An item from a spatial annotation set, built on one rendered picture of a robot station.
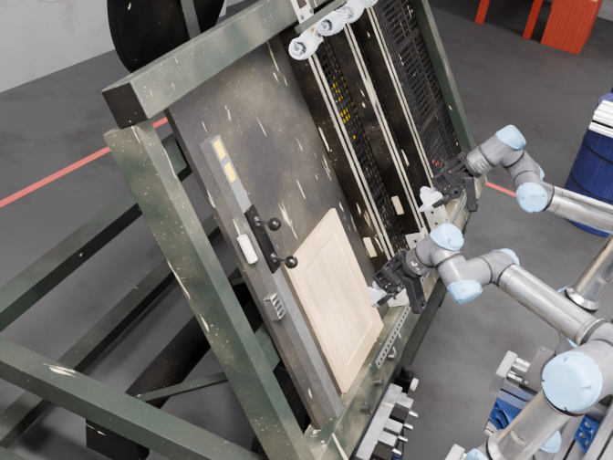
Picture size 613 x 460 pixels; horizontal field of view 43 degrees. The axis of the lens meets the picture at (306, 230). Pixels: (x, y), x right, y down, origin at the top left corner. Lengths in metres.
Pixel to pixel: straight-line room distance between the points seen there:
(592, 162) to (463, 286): 3.53
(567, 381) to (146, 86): 1.14
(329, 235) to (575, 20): 6.33
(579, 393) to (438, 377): 2.34
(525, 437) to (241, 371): 0.75
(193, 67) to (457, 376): 2.50
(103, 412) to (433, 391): 1.87
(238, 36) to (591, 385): 1.29
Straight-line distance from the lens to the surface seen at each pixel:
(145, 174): 1.94
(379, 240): 2.79
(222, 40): 2.17
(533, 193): 2.15
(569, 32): 8.67
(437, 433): 3.78
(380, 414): 2.75
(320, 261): 2.51
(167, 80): 1.94
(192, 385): 2.46
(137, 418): 2.56
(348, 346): 2.61
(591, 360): 1.74
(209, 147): 2.12
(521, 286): 1.97
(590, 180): 5.42
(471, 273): 1.95
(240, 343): 2.08
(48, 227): 4.68
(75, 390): 2.65
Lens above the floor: 2.73
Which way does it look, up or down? 35 degrees down
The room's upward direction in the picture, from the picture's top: 10 degrees clockwise
